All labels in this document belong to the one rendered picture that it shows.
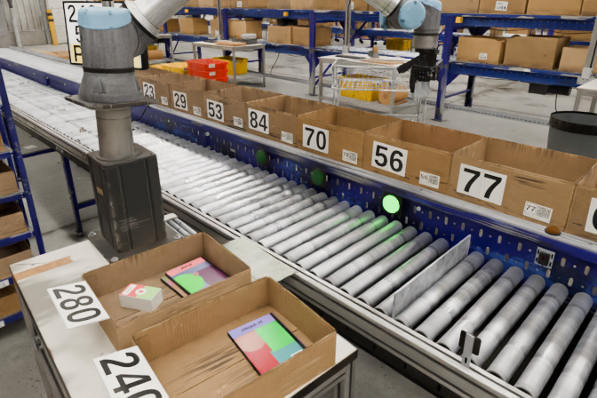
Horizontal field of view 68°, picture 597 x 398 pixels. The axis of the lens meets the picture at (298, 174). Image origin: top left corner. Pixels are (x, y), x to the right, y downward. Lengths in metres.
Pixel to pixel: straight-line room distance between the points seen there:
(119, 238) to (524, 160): 1.49
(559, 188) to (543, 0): 4.82
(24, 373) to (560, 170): 2.39
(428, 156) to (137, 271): 1.08
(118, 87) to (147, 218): 0.46
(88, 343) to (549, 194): 1.38
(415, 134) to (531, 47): 4.08
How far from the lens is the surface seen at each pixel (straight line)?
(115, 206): 1.56
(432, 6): 1.72
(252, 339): 1.18
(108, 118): 1.52
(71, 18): 2.54
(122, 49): 1.48
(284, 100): 2.57
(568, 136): 4.21
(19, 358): 2.59
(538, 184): 1.58
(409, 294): 1.36
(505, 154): 1.91
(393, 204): 1.76
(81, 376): 1.23
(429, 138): 2.03
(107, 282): 1.43
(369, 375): 2.19
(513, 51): 6.10
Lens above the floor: 1.56
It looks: 22 degrees down
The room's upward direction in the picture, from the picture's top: straight up
